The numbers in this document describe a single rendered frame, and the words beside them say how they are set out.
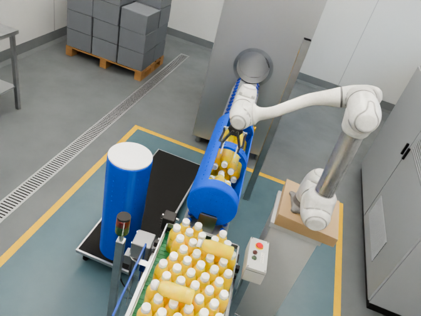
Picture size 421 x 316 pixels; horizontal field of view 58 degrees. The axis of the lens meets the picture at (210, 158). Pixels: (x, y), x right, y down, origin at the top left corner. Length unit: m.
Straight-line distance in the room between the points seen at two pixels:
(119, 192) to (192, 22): 5.19
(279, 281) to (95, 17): 4.24
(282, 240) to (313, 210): 0.44
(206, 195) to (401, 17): 5.33
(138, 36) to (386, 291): 4.12
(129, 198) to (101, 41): 3.54
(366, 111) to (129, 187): 1.43
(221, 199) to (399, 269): 1.69
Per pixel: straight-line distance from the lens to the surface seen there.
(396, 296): 3.48
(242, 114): 1.77
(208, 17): 7.13
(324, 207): 2.03
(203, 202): 2.09
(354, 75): 7.05
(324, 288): 3.53
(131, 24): 5.37
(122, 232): 1.76
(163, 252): 2.08
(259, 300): 2.86
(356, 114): 1.73
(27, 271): 3.13
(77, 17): 5.80
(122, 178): 2.36
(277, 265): 2.55
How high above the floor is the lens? 2.52
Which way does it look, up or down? 36 degrees down
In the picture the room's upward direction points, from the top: 16 degrees clockwise
